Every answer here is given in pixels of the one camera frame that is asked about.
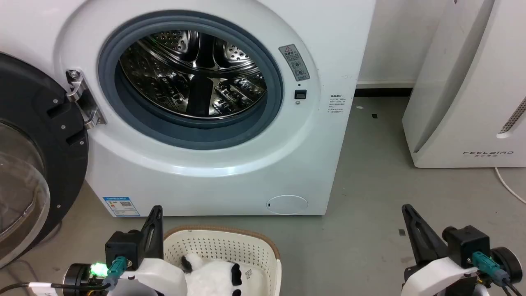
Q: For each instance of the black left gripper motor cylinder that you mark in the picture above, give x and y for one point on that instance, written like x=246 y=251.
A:
x=76 y=278

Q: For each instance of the grey warning sticker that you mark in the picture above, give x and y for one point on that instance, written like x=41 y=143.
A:
x=295 y=61

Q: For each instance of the black door lock socket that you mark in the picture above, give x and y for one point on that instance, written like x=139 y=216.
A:
x=300 y=94

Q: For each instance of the stainless steel washing machine drum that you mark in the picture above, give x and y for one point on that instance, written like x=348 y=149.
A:
x=164 y=82

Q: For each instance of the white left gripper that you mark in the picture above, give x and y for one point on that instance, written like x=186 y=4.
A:
x=160 y=275

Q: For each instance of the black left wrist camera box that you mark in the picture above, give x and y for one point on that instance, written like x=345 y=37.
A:
x=121 y=246

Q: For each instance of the white black plush toy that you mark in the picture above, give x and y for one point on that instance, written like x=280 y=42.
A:
x=209 y=280

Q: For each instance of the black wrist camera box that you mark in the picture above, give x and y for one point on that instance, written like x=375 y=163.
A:
x=468 y=244
x=121 y=246

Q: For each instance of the silver metal door hinge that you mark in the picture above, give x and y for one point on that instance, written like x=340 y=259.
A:
x=84 y=100

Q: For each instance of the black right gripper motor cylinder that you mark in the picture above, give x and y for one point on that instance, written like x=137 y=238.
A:
x=509 y=263

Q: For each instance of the white front-load washing machine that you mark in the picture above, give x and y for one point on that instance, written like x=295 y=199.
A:
x=213 y=176

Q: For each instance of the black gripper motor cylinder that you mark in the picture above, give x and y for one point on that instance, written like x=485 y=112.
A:
x=509 y=263
x=76 y=278

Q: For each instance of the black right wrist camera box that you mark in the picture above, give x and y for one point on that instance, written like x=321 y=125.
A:
x=468 y=244

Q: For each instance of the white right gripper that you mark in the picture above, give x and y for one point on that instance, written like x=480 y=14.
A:
x=439 y=277

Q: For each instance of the white air purifier appliance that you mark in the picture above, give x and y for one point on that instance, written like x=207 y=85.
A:
x=460 y=102

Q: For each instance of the grey rubber door gasket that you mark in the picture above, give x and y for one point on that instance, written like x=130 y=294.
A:
x=193 y=135

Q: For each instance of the white perforated laundry basket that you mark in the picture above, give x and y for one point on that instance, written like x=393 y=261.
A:
x=218 y=246

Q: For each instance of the round white filter cover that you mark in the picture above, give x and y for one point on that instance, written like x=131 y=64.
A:
x=287 y=204

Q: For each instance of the black washer door with glass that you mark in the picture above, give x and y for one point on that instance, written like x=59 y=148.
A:
x=61 y=135

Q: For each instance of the blue energy label sticker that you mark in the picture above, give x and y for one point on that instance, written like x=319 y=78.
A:
x=121 y=206

